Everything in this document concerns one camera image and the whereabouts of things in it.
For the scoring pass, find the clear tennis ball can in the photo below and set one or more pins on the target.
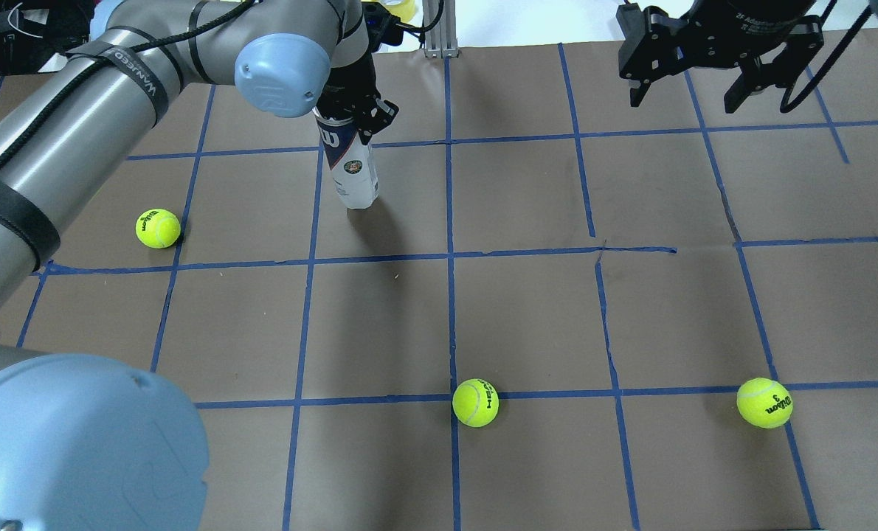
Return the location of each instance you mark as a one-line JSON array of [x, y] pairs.
[[349, 161]]

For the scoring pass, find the centre Head tennis ball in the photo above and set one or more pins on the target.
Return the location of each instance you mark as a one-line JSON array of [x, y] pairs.
[[475, 403]]

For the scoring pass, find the aluminium frame post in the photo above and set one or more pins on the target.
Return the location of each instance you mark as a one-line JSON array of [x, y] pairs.
[[441, 39]]

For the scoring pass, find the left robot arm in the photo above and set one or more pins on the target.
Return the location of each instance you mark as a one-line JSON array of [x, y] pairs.
[[89, 442]]

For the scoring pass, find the tennis ball right side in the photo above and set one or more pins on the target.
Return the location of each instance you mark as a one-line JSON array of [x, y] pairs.
[[764, 403]]

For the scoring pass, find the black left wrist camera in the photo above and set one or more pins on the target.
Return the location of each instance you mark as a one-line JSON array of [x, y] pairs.
[[383, 27]]

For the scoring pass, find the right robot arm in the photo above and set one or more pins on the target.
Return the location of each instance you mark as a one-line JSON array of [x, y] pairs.
[[791, 100]]

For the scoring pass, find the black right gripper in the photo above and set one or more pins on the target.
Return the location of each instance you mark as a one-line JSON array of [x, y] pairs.
[[749, 16]]

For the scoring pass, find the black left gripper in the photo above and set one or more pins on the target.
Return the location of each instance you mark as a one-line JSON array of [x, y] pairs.
[[352, 82]]

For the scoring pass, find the tennis ball near left gripper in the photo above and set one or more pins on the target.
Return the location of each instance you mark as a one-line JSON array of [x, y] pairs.
[[158, 228]]

